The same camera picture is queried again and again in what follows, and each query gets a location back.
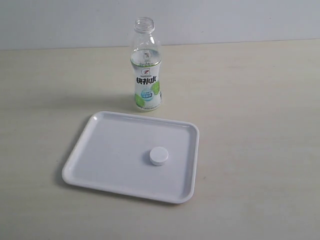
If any white bottle cap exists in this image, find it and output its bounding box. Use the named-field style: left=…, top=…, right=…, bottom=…
left=149, top=146, right=169, bottom=166

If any clear plastic drink bottle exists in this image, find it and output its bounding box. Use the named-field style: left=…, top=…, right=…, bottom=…
left=130, top=17, right=162, bottom=112

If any white rectangular plastic tray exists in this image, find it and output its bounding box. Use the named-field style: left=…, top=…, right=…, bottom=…
left=62, top=111, right=200, bottom=204

